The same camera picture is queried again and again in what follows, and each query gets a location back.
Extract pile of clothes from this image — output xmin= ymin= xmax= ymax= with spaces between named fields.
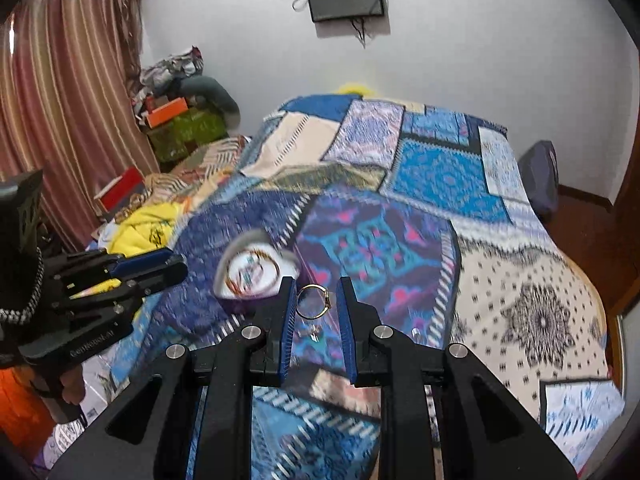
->
xmin=139 ymin=46 xmax=205 ymax=97

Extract striped pink curtain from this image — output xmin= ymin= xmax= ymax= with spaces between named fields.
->
xmin=0 ymin=0 xmax=162 ymax=252

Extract braided black white cable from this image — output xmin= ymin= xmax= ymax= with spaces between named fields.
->
xmin=0 ymin=246 xmax=47 ymax=324

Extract blue patchwork bedspread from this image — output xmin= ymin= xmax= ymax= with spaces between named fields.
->
xmin=82 ymin=92 xmax=627 ymax=480

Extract gold ring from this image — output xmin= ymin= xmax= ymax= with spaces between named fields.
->
xmin=296 ymin=284 xmax=332 ymax=320

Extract orange box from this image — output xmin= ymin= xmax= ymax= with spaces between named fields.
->
xmin=144 ymin=97 xmax=191 ymax=129

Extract red box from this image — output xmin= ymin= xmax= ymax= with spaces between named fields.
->
xmin=94 ymin=167 xmax=147 ymax=212

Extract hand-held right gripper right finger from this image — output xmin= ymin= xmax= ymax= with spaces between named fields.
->
xmin=336 ymin=276 xmax=577 ymax=480

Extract zigzag patterned blanket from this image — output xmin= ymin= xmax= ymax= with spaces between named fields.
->
xmin=144 ymin=136 xmax=252 ymax=202

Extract dark bag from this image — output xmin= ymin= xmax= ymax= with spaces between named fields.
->
xmin=517 ymin=140 xmax=559 ymax=222

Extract green box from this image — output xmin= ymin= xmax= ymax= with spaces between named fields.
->
xmin=147 ymin=109 xmax=227 ymax=162

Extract white heart-shaped jewelry box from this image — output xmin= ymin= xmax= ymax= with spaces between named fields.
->
xmin=214 ymin=230 xmax=302 ymax=301

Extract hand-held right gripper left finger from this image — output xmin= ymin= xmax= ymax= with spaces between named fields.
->
xmin=47 ymin=276 xmax=298 ymax=480

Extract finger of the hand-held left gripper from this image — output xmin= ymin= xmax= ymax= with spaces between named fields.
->
xmin=42 ymin=247 xmax=175 ymax=291
xmin=50 ymin=255 xmax=189 ymax=343

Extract yellow cloth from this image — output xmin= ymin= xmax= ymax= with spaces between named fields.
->
xmin=106 ymin=204 xmax=190 ymax=257

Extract white printed papers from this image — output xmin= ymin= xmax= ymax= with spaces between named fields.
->
xmin=32 ymin=355 xmax=131 ymax=476

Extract wooden wardrobe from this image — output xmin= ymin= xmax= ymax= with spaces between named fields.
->
xmin=602 ymin=125 xmax=640 ymax=411

